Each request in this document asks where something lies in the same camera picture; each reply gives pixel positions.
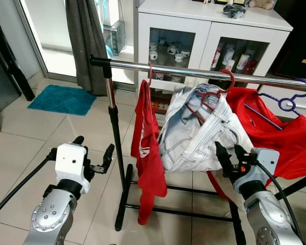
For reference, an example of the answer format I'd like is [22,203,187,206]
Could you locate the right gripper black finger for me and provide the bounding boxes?
[215,141,231,172]
[234,144,252,165]

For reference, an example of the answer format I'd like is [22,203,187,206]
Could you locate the large plain red shirt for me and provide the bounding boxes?
[207,86,306,202]

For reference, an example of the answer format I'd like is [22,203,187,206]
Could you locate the thick red plastic hanger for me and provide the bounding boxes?
[185,68,236,123]

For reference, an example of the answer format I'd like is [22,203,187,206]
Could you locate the slim red hanger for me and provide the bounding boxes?
[146,62,154,87]

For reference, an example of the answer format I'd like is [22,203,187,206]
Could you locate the white denim jeans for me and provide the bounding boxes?
[158,83,254,173]

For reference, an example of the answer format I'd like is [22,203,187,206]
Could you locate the red T-shirt with white print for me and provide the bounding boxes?
[131,79,168,226]

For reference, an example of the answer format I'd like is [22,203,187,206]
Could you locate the teal shaggy floor mat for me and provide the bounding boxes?
[27,84,98,116]

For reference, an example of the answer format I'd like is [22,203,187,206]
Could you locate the small red box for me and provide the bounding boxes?
[243,60,258,75]

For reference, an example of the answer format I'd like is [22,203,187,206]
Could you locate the glass sliding door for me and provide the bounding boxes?
[18,0,138,85]

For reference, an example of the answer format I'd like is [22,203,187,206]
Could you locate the white tumbler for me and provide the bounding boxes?
[237,54,251,71]

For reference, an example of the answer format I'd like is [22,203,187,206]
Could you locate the grey curtain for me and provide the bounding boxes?
[65,0,109,96]

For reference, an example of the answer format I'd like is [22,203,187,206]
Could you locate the chrome and black clothes rack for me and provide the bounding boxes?
[89,55,306,245]

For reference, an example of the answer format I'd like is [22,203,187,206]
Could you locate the large black cabinet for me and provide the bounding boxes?
[269,0,306,82]

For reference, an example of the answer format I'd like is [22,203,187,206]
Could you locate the small black bundle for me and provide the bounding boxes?
[223,4,247,19]

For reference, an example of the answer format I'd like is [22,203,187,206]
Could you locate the white glass-door cabinet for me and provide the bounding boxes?
[134,0,294,115]

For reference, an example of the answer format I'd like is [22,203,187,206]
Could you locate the beige plush toy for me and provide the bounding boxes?
[248,0,276,10]

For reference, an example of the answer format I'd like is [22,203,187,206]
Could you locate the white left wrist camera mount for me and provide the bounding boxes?
[55,143,90,182]

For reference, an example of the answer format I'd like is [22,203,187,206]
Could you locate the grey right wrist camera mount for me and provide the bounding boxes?
[234,148,280,187]

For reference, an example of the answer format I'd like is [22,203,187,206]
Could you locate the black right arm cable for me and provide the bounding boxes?
[252,159,302,243]

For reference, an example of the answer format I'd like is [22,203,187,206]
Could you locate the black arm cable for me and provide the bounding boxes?
[252,159,302,243]
[0,148,59,223]

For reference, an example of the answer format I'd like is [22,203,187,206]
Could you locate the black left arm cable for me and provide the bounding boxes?
[0,148,59,223]

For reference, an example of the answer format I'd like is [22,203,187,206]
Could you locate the black furniture frame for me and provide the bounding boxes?
[0,15,36,102]

